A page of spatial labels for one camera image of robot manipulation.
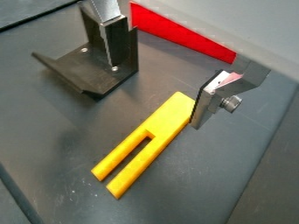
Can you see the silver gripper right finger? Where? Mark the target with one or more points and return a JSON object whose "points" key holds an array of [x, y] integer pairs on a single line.
{"points": [[218, 93]]}

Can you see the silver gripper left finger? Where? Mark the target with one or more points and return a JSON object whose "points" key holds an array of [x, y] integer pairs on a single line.
{"points": [[113, 29]]}

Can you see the yellow two-pronged peg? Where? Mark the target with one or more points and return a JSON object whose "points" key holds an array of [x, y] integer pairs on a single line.
{"points": [[160, 128]]}

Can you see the black curved fixture stand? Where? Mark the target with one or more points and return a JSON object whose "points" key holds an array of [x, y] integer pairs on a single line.
{"points": [[84, 68]]}

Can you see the red shape-sorter block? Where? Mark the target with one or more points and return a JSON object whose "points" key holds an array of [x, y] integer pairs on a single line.
{"points": [[155, 24]]}

